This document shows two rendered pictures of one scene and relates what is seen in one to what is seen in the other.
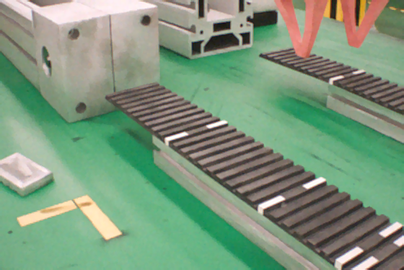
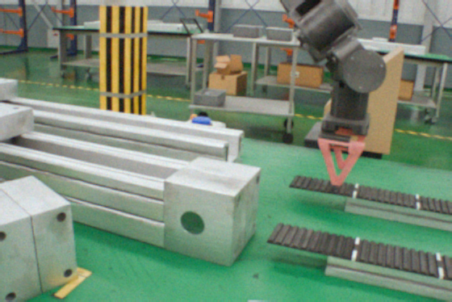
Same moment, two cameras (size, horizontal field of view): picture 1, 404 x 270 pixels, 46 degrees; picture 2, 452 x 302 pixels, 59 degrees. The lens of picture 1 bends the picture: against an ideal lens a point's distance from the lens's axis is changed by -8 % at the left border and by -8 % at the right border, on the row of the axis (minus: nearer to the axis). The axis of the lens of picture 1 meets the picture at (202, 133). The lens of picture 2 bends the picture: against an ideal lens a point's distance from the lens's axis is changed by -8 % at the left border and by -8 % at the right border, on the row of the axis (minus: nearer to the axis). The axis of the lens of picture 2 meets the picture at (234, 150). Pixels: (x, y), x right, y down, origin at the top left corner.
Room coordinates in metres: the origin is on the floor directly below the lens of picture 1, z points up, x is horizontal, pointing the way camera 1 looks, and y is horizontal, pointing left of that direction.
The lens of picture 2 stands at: (0.07, 0.39, 1.07)
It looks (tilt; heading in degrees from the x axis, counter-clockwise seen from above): 18 degrees down; 323
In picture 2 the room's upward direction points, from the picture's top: 3 degrees clockwise
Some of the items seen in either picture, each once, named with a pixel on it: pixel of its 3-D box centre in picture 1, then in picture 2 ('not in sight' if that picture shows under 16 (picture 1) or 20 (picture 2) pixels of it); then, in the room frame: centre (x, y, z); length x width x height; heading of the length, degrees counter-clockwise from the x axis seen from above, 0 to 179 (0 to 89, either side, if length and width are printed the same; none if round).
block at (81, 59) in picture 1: (105, 50); (216, 204); (0.49, 0.10, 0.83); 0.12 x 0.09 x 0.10; 124
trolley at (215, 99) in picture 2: not in sight; (240, 76); (3.13, -1.91, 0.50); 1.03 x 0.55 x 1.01; 47
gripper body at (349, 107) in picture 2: not in sight; (349, 104); (0.47, -0.13, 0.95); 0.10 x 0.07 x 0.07; 123
